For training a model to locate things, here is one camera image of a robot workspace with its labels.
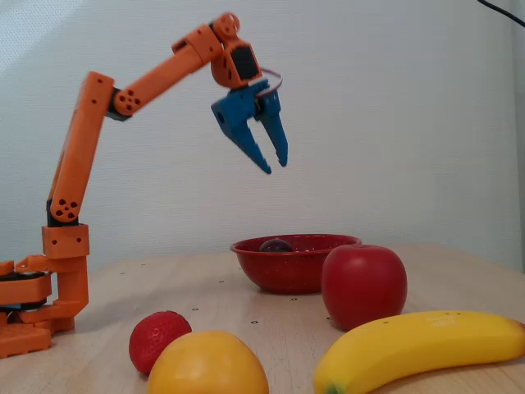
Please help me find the red speckled bowl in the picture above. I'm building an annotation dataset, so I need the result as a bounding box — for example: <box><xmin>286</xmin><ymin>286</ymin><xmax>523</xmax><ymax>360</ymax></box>
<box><xmin>230</xmin><ymin>233</ymin><xmax>363</xmax><ymax>296</ymax></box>

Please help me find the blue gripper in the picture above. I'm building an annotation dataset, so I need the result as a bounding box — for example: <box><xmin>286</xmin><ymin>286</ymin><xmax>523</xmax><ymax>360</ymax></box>
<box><xmin>211</xmin><ymin>80</ymin><xmax>290</xmax><ymax>175</ymax></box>

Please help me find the white red servo cable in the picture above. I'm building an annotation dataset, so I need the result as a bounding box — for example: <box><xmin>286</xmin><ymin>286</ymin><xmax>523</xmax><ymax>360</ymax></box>
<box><xmin>256</xmin><ymin>67</ymin><xmax>285</xmax><ymax>98</ymax></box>

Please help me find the black hanging cable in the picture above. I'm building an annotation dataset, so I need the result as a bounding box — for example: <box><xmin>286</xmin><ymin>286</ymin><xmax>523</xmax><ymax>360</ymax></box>
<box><xmin>477</xmin><ymin>0</ymin><xmax>525</xmax><ymax>28</ymax></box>

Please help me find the orange fruit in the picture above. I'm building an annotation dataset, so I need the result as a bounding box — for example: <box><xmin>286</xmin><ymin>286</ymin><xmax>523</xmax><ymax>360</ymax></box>
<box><xmin>147</xmin><ymin>330</ymin><xmax>270</xmax><ymax>394</ymax></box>

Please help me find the dark purple plum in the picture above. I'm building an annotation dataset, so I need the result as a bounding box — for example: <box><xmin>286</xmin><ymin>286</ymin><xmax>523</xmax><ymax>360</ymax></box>
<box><xmin>258</xmin><ymin>238</ymin><xmax>294</xmax><ymax>253</ymax></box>

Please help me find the red apple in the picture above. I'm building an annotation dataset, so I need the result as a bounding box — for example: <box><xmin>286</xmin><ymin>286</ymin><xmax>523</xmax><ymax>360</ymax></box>
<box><xmin>321</xmin><ymin>245</ymin><xmax>409</xmax><ymax>332</ymax></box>

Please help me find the red strawberry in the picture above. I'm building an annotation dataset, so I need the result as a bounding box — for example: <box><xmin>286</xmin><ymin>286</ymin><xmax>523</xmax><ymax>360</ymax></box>
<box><xmin>129</xmin><ymin>310</ymin><xmax>193</xmax><ymax>375</ymax></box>

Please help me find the orange robot base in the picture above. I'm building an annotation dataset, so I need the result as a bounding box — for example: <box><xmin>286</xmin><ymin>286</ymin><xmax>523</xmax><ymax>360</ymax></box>
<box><xmin>0</xmin><ymin>254</ymin><xmax>90</xmax><ymax>359</ymax></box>

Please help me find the yellow banana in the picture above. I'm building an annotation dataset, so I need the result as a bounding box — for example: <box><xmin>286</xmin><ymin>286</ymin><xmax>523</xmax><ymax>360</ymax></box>
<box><xmin>313</xmin><ymin>310</ymin><xmax>525</xmax><ymax>394</ymax></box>

